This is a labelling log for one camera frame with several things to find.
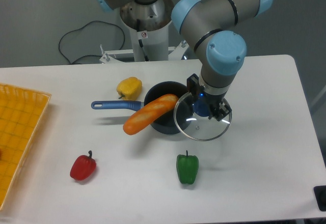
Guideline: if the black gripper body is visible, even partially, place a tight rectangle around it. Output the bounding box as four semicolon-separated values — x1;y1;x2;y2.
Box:
198;88;229;112

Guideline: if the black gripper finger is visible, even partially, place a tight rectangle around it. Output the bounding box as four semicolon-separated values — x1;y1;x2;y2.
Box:
208;101;232;121

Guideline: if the glass pot lid blue knob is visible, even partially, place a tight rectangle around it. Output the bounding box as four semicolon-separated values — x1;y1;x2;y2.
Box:
173;93;232;142

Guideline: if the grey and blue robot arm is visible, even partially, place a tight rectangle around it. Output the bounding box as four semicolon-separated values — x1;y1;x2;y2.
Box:
97;0;273;120

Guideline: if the toy baguette bread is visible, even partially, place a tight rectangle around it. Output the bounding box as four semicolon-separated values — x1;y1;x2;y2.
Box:
123;94;179;135

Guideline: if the dark blue saucepan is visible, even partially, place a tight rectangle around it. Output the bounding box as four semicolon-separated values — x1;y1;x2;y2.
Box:
91;81;188;135

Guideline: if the green bell pepper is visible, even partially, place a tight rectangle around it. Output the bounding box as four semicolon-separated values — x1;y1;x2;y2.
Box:
176;150;199;185

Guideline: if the yellow bell pepper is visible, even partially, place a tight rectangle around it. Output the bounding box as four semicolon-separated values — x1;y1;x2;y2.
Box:
116;77;142;101

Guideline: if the black device at table corner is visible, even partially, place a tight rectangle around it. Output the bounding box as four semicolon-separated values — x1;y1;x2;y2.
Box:
313;185;326;212

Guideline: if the red bell pepper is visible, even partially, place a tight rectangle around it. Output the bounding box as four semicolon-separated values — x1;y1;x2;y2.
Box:
70;150;97;181

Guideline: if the yellow plastic basket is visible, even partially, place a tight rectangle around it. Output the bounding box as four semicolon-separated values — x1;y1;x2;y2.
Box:
1;83;51;209

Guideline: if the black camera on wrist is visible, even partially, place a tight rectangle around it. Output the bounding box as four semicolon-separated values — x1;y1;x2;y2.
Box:
186;74;201;99

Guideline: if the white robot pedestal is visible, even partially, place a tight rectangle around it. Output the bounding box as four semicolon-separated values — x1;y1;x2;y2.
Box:
99;0;194;64

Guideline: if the black cable on floor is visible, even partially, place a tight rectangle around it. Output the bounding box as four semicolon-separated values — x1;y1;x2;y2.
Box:
58;20;126;65

